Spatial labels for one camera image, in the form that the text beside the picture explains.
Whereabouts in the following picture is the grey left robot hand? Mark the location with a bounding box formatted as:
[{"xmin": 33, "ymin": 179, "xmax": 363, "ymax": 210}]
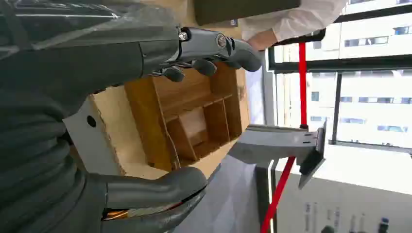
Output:
[{"xmin": 0, "ymin": 0, "xmax": 263, "ymax": 233}]

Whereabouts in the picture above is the dark bottle with blue cap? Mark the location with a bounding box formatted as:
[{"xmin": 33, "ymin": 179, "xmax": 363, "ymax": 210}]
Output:
[{"xmin": 378, "ymin": 217, "xmax": 390, "ymax": 233}]

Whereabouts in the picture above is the red pole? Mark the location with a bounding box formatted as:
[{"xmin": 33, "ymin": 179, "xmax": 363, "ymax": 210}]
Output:
[{"xmin": 260, "ymin": 42, "xmax": 309, "ymax": 233}]

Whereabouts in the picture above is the black desk leg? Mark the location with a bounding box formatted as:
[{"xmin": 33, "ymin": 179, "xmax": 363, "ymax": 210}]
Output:
[{"xmin": 255, "ymin": 160, "xmax": 278, "ymax": 233}]

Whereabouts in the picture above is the grey desk side panel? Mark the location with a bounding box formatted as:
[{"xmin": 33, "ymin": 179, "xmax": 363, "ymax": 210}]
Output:
[{"xmin": 173, "ymin": 154, "xmax": 261, "ymax": 233}]

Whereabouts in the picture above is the white plate with hole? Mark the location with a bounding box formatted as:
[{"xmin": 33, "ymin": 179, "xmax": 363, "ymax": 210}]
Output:
[{"xmin": 63, "ymin": 96, "xmax": 125, "ymax": 177}]

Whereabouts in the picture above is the black window frame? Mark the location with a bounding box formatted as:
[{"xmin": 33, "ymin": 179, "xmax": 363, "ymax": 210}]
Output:
[{"xmin": 267, "ymin": 3, "xmax": 412, "ymax": 157}]

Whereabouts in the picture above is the dark flat panel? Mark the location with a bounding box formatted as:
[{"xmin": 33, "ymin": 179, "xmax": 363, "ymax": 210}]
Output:
[{"xmin": 193, "ymin": 0, "xmax": 302, "ymax": 27}]

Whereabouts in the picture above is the grey metal desk bracket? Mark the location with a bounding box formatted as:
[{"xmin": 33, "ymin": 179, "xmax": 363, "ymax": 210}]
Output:
[{"xmin": 227, "ymin": 119, "xmax": 328, "ymax": 190}]

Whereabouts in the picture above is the wooden compartment box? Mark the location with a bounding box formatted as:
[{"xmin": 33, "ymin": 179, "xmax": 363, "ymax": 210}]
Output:
[{"xmin": 123, "ymin": 62, "xmax": 244, "ymax": 172}]

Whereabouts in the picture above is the person's hand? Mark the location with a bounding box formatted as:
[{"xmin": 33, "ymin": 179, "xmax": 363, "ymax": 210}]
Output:
[{"xmin": 246, "ymin": 29, "xmax": 279, "ymax": 52}]

